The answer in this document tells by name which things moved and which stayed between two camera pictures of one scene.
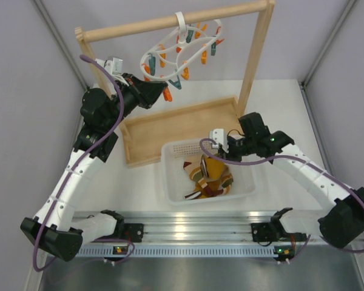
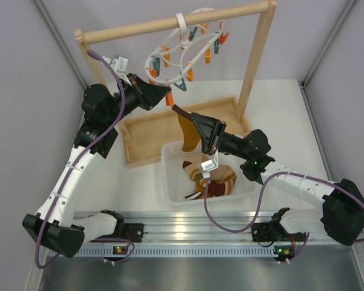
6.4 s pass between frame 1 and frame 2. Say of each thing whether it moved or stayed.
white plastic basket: stayed
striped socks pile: stayed
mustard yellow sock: moved
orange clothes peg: moved
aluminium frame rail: stayed
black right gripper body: moved
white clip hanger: moved
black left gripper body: stayed
